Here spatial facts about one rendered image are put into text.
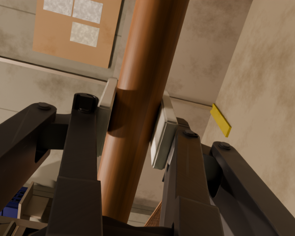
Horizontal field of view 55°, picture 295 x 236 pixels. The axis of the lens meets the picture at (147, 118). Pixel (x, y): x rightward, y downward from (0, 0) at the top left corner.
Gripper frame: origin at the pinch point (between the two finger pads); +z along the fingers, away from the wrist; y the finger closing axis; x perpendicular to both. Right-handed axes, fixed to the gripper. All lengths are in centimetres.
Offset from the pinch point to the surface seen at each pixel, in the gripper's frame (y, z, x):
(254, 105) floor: 118, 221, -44
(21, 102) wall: -115, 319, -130
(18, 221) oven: -52, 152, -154
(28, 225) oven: -44, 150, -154
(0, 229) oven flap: -60, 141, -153
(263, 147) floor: 118, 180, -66
